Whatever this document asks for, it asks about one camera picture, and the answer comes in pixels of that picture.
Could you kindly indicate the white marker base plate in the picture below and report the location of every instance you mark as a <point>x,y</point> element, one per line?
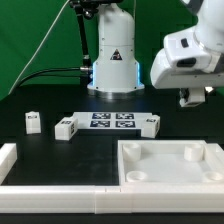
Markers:
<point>110,120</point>

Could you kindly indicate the white front fence rail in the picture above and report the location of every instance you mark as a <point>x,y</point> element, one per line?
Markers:
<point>206,198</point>

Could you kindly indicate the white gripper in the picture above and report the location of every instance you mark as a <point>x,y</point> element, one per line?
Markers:
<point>163,76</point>

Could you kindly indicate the white square table top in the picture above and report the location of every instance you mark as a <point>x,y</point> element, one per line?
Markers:
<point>169,161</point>

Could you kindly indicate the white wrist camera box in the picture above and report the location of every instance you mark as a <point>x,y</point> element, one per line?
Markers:
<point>185,52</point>

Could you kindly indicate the white fence rail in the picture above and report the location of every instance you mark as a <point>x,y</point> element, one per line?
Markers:
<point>8,156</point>
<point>206,198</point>

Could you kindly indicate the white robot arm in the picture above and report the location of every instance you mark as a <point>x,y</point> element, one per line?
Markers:
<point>116,73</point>

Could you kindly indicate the white left fence rail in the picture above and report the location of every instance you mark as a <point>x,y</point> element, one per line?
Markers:
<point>8,156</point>

